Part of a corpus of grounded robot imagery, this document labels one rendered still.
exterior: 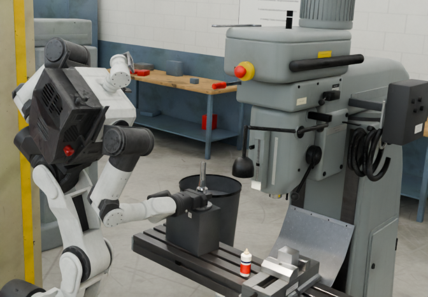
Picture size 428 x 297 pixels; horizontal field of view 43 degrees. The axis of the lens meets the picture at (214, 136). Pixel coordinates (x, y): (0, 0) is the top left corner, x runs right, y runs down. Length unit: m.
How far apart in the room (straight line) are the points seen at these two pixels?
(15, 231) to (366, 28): 4.42
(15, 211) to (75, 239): 1.32
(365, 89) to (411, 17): 4.00
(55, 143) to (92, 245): 0.46
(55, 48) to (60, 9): 7.15
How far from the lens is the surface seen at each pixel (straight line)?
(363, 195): 2.31
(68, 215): 2.09
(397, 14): 6.29
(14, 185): 3.35
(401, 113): 1.97
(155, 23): 8.45
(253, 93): 1.86
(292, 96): 1.78
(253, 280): 2.01
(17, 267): 3.55
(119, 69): 1.84
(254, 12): 7.22
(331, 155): 2.08
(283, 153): 1.88
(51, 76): 1.84
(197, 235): 2.27
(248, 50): 1.75
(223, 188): 4.32
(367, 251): 2.43
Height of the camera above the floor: 1.98
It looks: 14 degrees down
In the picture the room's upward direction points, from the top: 3 degrees clockwise
